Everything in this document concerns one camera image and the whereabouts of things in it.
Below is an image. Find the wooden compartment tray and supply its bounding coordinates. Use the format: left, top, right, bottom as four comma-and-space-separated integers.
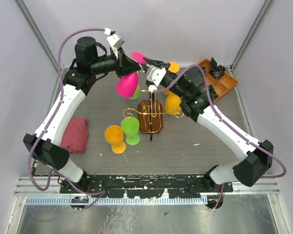
198, 59, 238, 103

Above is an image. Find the black mounting base plate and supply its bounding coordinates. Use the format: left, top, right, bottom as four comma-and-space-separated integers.
60, 174, 234, 199

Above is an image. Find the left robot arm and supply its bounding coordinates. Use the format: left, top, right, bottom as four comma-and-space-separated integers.
23, 34, 140, 193

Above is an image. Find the green wine glass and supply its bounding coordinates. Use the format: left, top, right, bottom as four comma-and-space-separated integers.
121, 117, 140, 146
130, 85, 141, 99

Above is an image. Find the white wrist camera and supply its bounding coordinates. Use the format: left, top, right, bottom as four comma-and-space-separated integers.
145, 65, 167, 93
104, 28, 125, 58

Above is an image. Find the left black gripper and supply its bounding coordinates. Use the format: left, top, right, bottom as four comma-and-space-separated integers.
91, 46, 141, 79

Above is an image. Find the green wine glass front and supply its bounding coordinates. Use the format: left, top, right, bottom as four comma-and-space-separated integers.
121, 117, 140, 146

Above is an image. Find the orange wine glass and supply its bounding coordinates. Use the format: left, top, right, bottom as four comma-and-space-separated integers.
105, 125, 126, 154
164, 61, 180, 96
165, 94, 181, 115

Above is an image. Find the orange wine glass front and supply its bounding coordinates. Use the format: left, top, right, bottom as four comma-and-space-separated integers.
105, 125, 126, 154

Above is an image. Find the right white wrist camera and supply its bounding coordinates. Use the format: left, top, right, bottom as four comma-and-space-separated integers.
145, 65, 167, 93

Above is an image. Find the pink wine glass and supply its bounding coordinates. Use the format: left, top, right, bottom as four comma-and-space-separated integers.
115, 52, 146, 99

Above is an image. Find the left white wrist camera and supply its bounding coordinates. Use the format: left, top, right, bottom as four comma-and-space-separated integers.
104, 28, 125, 58

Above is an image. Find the black folded item in tray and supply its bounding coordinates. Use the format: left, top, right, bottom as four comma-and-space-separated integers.
209, 57, 225, 80

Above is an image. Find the green wine glass back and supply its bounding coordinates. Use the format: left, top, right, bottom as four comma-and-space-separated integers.
130, 85, 141, 99

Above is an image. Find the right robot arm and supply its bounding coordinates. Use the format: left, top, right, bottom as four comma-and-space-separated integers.
141, 57, 273, 192

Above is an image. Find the red folded cloth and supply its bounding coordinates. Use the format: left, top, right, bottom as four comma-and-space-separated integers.
60, 117, 89, 154

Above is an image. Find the gold wire glass rack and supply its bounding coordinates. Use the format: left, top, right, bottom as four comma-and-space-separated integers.
123, 89, 184, 141

